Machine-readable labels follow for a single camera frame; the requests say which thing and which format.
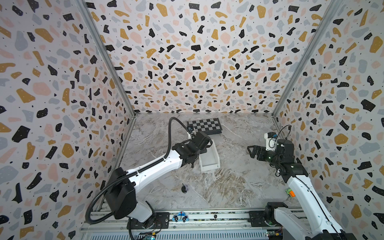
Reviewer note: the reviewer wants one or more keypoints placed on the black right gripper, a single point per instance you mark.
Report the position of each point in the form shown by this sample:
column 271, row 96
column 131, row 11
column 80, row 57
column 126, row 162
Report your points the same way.
column 263, row 153

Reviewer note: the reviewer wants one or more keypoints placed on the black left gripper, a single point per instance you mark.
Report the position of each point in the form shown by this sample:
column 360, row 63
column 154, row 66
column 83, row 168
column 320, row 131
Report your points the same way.
column 205, row 151

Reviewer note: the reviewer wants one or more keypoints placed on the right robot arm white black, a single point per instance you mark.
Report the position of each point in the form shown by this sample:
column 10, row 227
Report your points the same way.
column 321, row 224

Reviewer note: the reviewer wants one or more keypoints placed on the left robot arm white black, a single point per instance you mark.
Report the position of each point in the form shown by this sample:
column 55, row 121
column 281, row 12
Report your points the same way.
column 122, row 197

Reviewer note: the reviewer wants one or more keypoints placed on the white plastic bin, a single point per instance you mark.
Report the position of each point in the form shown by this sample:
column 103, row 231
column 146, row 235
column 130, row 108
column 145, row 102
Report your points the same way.
column 209, row 160

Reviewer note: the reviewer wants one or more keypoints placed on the black grey chessboard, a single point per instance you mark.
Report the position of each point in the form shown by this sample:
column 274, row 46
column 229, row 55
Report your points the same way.
column 208, row 126

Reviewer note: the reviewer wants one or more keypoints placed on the small dark spinning top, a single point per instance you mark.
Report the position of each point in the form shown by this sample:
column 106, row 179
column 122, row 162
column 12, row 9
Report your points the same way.
column 184, row 188

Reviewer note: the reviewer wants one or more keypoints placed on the orange green connector tag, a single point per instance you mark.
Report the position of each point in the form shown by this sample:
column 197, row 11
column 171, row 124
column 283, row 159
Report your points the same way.
column 290, row 193

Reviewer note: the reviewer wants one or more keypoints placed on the blue toy car sticker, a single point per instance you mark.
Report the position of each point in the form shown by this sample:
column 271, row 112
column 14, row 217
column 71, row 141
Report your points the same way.
column 180, row 217

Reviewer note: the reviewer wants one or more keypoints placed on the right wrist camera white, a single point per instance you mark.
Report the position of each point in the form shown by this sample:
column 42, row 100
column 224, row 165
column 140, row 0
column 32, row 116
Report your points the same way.
column 270, row 138

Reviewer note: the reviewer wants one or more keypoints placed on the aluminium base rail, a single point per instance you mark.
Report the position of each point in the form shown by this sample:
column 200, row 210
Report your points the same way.
column 203, row 224

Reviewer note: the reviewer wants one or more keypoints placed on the left aluminium corner post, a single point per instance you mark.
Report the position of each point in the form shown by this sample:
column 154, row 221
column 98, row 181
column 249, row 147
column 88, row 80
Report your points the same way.
column 87, row 17

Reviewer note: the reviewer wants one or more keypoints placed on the aluminium corner post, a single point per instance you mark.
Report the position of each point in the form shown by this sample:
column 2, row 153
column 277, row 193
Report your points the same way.
column 87, row 17
column 317, row 37

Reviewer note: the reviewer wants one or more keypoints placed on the right aluminium corner post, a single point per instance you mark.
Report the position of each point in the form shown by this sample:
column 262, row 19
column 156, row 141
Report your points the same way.
column 317, row 37

